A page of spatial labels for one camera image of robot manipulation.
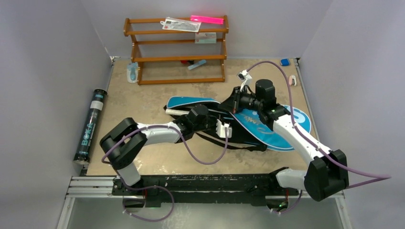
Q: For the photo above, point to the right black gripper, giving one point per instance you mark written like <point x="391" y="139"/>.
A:
<point x="236" y="100"/>

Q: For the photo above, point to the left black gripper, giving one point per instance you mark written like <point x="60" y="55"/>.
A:
<point x="214" y="119"/>

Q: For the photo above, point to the blue racket bag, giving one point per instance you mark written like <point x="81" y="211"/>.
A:
<point x="248" y="129"/>

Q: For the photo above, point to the black shuttlecock tube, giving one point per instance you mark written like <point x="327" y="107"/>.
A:
<point x="82" y="154"/>

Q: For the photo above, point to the blue badminton racket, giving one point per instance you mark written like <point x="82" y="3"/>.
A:
<point x="176" y="112"/>

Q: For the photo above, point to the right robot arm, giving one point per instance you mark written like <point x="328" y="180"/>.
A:
<point x="325" y="174"/>

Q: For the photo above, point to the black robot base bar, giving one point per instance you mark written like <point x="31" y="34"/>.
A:
<point x="254" y="189"/>

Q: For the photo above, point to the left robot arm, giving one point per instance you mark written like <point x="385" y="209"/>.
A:
<point x="124" y="142"/>

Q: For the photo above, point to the red and black small object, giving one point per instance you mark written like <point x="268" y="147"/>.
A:
<point x="187" y="61"/>

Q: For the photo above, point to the wooden three-tier shelf rack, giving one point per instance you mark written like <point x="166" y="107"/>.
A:
<point x="136" y="55"/>

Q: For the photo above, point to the pink and white clip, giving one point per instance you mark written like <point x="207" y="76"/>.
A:
<point x="292" y="80"/>

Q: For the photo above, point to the small white box on shelf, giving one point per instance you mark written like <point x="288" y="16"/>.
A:
<point x="205" y="38"/>

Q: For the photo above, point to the blue and grey eraser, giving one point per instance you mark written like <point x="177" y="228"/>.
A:
<point x="285" y="62"/>

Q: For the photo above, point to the pink fluorescent ruler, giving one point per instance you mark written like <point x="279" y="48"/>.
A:
<point x="205" y="19"/>

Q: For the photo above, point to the light blue packaged tool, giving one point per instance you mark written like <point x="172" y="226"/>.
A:
<point x="132" y="72"/>

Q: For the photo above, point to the clear packaged item on shelf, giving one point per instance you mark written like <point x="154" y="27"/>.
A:
<point x="173" y="24"/>

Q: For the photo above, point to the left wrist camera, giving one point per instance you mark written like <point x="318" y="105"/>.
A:
<point x="223" y="130"/>

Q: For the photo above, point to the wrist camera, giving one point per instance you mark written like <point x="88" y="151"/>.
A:
<point x="245" y="78"/>
<point x="223" y="130"/>

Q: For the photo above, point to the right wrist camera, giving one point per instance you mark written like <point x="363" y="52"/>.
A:
<point x="245" y="78"/>

